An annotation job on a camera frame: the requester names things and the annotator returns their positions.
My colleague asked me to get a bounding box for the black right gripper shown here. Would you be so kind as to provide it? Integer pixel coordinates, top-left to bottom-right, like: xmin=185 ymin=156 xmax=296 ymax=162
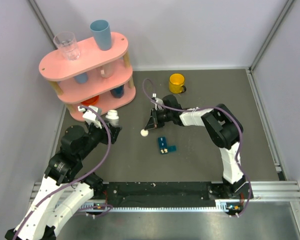
xmin=145 ymin=108 xmax=174 ymax=131

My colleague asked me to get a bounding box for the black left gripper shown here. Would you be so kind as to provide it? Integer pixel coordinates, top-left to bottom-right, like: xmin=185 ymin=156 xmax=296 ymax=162
xmin=78 ymin=119 xmax=122 ymax=160

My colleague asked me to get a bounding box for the white bottle cap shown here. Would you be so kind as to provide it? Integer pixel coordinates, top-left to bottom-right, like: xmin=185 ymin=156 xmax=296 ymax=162
xmin=140 ymin=129 xmax=149 ymax=137

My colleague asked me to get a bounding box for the white pill bottle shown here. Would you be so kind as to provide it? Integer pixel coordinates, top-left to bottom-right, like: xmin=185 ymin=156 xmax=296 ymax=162
xmin=105 ymin=109 xmax=120 ymax=127

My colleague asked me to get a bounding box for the teal pill organizer box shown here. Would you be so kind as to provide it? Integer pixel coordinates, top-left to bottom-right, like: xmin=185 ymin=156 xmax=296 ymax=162
xmin=157 ymin=136 xmax=177 ymax=155

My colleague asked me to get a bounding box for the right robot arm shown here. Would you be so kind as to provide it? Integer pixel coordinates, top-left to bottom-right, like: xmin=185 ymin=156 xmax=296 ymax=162
xmin=140 ymin=93 xmax=252 ymax=199

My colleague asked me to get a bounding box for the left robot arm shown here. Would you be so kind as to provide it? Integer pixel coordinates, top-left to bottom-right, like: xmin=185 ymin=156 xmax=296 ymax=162
xmin=5 ymin=122 xmax=122 ymax=240

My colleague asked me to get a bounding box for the orange plastic bowl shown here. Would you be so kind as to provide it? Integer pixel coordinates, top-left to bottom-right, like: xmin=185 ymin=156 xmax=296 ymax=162
xmin=81 ymin=95 xmax=100 ymax=107

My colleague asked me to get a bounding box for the dark blue faceted cup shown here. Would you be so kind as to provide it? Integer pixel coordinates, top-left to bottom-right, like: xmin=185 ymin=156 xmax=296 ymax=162
xmin=110 ymin=85 xmax=125 ymax=99

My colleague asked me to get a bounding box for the yellow mug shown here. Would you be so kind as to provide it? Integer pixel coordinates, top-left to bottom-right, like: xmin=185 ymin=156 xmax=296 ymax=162
xmin=169 ymin=73 xmax=187 ymax=94

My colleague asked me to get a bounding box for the pink three-tier wooden shelf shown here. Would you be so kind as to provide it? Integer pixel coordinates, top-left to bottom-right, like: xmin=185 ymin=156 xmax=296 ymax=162
xmin=38 ymin=32 xmax=136 ymax=122

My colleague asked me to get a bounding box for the small light blue cup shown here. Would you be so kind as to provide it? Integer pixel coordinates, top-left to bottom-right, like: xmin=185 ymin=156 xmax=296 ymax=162
xmin=74 ymin=72 xmax=89 ymax=84

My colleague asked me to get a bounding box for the clear drinking glass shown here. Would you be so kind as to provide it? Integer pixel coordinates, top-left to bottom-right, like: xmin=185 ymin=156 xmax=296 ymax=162
xmin=53 ymin=31 xmax=81 ymax=61

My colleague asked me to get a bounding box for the light blue plastic tumbler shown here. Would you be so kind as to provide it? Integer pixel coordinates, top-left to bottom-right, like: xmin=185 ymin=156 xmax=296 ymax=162
xmin=90 ymin=19 xmax=112 ymax=51

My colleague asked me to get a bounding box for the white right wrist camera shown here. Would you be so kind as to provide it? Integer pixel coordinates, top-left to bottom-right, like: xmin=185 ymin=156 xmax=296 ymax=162
xmin=151 ymin=93 xmax=164 ymax=110

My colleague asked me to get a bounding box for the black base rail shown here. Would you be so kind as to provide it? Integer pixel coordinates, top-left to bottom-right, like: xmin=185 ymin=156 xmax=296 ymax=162
xmin=99 ymin=181 xmax=255 ymax=208

